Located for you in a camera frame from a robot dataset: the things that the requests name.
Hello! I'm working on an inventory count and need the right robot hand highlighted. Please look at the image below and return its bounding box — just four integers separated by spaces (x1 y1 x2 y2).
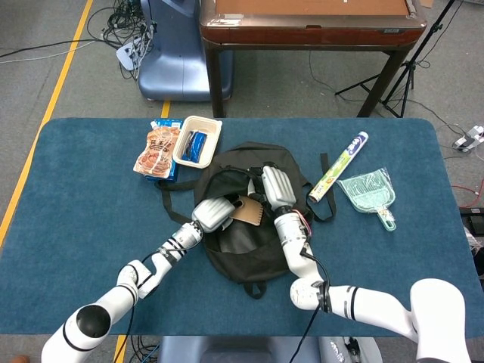
247 162 298 209

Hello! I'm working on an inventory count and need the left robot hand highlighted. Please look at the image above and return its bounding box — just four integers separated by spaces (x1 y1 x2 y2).
191 196 237 234

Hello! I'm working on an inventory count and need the brown spiral notebook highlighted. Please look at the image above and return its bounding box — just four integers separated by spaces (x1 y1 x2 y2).
228 194 265 227

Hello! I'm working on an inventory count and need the black fabric backpack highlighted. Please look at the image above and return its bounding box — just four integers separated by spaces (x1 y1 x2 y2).
157 141 337 299

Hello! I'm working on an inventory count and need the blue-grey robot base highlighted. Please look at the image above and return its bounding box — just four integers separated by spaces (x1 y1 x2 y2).
136 0 234 102

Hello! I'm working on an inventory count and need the blue cardboard box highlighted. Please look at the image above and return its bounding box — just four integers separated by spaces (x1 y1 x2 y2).
153 119 185 183

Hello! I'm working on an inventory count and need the blue snack packet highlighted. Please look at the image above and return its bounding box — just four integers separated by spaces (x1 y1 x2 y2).
181 130 208 163

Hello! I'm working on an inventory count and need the orange snack pouch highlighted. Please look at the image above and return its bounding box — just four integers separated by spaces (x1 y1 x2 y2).
132 119 182 178

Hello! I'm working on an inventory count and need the beige plastic tray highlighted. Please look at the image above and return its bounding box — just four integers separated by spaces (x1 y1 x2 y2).
172 115 223 169

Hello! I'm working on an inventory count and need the blue felt table cover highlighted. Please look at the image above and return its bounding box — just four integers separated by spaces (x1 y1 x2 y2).
0 117 476 337

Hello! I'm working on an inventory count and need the grey robot torso base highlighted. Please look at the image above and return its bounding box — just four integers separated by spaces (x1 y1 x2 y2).
157 335 383 363

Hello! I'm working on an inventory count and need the brown mahjong table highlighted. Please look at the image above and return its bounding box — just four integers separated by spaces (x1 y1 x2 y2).
199 0 427 118

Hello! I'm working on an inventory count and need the black tripod stand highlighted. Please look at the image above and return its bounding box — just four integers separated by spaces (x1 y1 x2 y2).
334 0 458 119

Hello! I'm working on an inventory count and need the white power strip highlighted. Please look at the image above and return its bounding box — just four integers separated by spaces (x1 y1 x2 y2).
453 126 484 150
115 41 152 71

